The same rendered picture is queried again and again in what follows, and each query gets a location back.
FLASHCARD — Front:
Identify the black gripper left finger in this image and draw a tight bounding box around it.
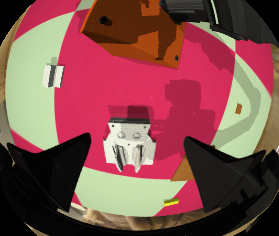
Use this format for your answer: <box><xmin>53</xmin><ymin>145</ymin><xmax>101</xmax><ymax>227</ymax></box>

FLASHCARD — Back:
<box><xmin>6</xmin><ymin>133</ymin><xmax>92</xmax><ymax>212</ymax></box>

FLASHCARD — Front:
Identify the yellow block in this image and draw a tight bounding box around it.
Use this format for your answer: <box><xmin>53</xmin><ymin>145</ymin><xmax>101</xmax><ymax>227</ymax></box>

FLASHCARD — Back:
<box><xmin>163</xmin><ymin>198</ymin><xmax>179</xmax><ymax>206</ymax></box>

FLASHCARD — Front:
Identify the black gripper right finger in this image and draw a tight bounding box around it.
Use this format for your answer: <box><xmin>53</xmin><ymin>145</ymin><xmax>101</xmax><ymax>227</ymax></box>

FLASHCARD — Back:
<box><xmin>183</xmin><ymin>135</ymin><xmax>265</xmax><ymax>212</ymax></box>

